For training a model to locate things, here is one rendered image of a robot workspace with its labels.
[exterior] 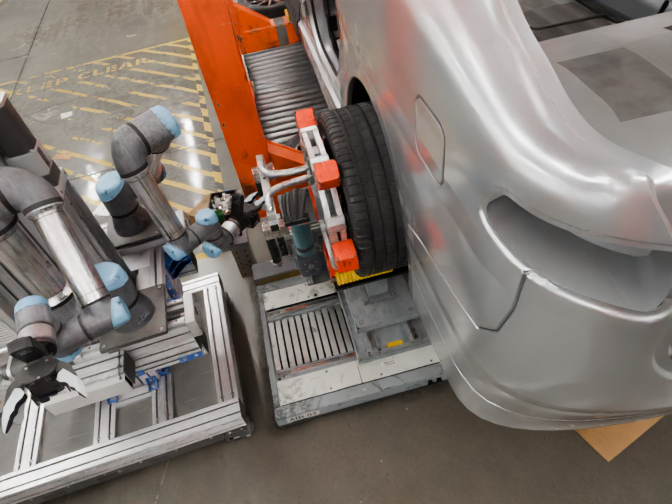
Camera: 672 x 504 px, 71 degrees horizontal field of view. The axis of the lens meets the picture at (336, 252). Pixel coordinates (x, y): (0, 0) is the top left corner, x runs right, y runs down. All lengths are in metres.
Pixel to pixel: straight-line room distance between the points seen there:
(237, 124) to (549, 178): 1.53
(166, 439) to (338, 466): 0.72
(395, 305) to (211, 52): 1.33
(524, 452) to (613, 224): 1.59
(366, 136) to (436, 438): 1.31
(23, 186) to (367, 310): 1.49
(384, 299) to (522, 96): 1.62
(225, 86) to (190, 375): 1.26
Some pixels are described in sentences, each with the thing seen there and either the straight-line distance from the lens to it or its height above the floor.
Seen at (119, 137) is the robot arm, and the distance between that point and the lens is 1.63.
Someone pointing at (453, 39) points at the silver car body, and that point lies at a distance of 0.97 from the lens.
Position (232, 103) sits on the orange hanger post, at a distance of 2.03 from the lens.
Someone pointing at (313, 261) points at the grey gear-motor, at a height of 0.35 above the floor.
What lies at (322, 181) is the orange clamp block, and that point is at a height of 1.13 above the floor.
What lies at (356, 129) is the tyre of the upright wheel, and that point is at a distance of 1.67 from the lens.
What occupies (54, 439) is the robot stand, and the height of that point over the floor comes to 0.21.
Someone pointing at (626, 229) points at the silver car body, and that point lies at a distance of 0.78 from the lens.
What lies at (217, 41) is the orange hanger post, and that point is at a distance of 1.93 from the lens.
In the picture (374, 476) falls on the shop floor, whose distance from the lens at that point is 2.17.
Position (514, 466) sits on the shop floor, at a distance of 2.22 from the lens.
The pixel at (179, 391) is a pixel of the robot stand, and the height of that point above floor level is 0.21.
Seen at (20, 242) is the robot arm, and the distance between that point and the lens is 1.51.
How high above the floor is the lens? 2.07
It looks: 47 degrees down
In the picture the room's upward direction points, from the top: 10 degrees counter-clockwise
